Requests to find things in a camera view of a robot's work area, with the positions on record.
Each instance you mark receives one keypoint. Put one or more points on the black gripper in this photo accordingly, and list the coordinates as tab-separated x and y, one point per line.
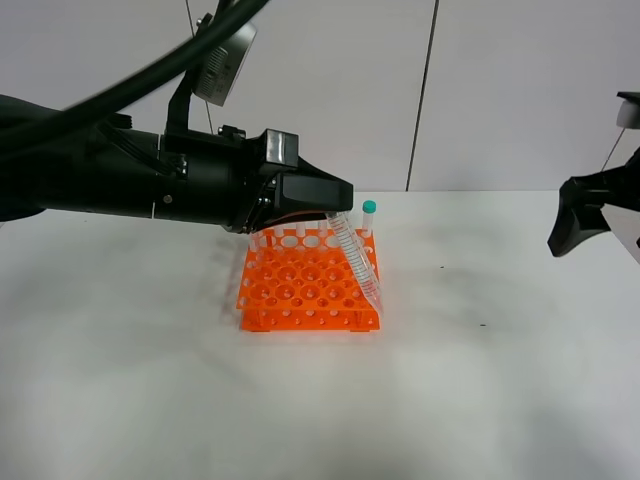
227	178

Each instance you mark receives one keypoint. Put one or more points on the test tube with teal cap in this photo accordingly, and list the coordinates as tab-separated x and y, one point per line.
355	255

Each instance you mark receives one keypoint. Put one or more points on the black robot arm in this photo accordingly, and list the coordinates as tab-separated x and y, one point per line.
108	168

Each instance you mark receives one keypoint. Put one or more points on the back row tube far left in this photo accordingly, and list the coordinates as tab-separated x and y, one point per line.
255	242

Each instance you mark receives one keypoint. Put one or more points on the back row tube far right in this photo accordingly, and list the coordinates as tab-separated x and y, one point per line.
369	208

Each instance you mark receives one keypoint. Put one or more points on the orange test tube rack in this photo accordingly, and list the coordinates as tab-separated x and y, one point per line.
302	283

